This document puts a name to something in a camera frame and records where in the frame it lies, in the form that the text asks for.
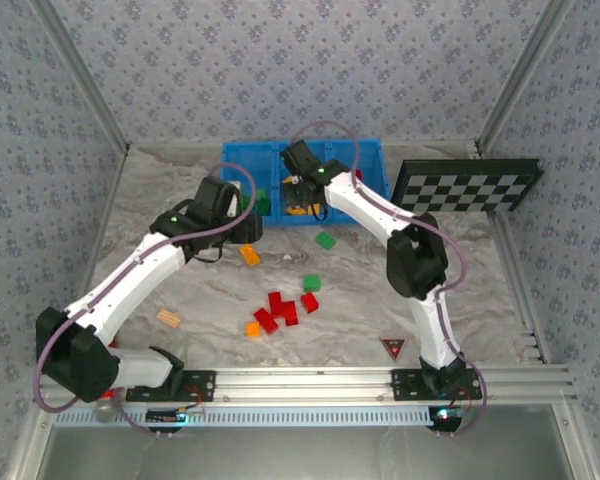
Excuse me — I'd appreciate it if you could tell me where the blue three-compartment plastic bin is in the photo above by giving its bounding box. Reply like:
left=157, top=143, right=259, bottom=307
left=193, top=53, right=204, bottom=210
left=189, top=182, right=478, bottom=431
left=221, top=137, right=391, bottom=227

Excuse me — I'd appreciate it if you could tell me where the small tan wooden block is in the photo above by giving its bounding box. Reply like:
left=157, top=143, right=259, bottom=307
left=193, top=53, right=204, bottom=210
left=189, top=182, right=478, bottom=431
left=155, top=308, right=183, bottom=330

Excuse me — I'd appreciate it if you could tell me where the black and grey checkerboard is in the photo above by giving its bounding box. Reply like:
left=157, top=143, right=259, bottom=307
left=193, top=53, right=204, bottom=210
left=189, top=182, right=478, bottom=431
left=390, top=158, right=545, bottom=214

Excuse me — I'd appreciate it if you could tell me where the black and red triangle marker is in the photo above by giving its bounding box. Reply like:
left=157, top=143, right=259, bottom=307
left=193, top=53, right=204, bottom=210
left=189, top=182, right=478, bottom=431
left=379, top=337, right=407, bottom=362

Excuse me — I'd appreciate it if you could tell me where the aluminium front leg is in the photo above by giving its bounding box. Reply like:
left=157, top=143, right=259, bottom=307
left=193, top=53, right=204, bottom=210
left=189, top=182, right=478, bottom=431
left=553, top=404, right=599, bottom=480
left=7, top=404, right=56, bottom=480

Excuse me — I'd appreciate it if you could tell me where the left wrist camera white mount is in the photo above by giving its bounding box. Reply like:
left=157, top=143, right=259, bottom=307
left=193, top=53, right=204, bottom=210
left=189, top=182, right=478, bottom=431
left=228, top=180, right=245, bottom=217

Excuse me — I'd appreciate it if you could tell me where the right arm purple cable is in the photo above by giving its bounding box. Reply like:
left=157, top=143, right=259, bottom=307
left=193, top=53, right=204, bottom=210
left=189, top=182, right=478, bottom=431
left=290, top=119, right=489, bottom=437

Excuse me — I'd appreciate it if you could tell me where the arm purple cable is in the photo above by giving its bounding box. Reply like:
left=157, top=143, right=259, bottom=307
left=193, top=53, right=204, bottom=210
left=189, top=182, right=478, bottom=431
left=290, top=119, right=489, bottom=437
left=32, top=164, right=259, bottom=437

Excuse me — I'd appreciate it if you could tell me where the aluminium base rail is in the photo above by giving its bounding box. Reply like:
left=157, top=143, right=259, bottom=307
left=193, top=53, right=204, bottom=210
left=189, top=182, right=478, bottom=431
left=33, top=365, right=580, bottom=404

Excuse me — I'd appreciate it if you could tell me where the slotted white cable duct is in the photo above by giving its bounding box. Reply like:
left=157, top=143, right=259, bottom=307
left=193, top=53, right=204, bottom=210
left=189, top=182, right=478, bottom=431
left=53, top=405, right=434, bottom=427

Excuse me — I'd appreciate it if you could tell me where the aluminium corner post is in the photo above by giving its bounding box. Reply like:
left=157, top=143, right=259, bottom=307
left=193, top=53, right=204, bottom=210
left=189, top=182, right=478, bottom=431
left=29, top=0, right=132, bottom=154
left=473, top=0, right=577, bottom=154

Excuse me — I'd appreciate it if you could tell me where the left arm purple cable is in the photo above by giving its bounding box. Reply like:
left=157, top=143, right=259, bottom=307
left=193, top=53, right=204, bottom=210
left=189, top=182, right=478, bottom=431
left=32, top=164, right=259, bottom=437

